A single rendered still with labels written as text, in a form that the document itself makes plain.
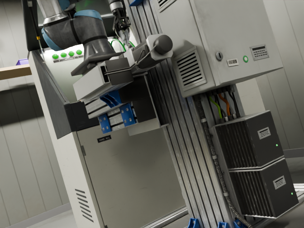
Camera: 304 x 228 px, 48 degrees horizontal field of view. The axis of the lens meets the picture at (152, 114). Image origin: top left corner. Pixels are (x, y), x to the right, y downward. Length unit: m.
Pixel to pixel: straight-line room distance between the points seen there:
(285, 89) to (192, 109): 2.17
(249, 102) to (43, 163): 2.61
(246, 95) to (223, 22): 1.41
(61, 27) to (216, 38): 0.72
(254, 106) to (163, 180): 0.88
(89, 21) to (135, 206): 1.11
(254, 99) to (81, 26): 1.47
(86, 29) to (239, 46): 0.68
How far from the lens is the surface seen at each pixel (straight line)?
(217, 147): 1.32
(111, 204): 2.04
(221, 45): 1.16
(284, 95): 3.42
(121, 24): 2.12
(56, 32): 1.58
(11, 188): 4.19
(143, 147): 2.10
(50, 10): 1.59
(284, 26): 3.33
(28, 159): 4.23
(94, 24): 1.55
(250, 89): 2.59
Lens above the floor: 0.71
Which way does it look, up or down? 1 degrees up
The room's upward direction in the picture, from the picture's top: 17 degrees counter-clockwise
